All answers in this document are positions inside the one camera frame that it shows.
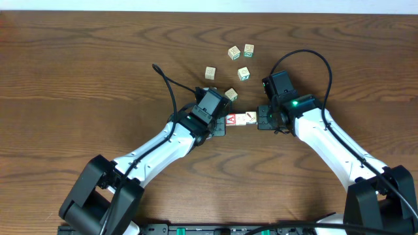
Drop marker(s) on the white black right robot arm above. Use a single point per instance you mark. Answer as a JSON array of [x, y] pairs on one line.
[[379, 198]]

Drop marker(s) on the red number 8 wooden block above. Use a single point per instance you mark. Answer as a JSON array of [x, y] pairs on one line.
[[210, 73]]

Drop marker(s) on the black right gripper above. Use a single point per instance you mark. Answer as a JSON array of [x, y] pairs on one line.
[[262, 124]]

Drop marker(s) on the letter B wooden block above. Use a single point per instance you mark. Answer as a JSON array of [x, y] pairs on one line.
[[234, 52]]

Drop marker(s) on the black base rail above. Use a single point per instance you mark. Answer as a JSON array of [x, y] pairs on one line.
[[163, 229]]

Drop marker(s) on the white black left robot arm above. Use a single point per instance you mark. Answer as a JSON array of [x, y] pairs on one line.
[[106, 195]]

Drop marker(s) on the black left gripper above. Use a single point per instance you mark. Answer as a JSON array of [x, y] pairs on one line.
[[219, 127]]

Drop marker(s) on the yellow blue letter K block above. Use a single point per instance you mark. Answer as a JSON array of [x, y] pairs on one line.
[[251, 118]]

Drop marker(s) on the green trimmed wooden block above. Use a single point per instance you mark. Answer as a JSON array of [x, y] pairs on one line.
[[231, 94]]

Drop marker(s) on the green letter Z wooden block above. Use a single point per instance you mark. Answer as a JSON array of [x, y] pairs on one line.
[[249, 50]]

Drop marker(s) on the red letter A wooden block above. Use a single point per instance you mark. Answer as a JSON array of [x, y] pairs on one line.
[[230, 120]]

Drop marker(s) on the yellow wooden block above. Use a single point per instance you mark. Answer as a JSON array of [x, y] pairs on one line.
[[240, 119]]

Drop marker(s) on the wooden block green side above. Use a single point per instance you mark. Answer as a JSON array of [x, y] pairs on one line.
[[243, 73]]

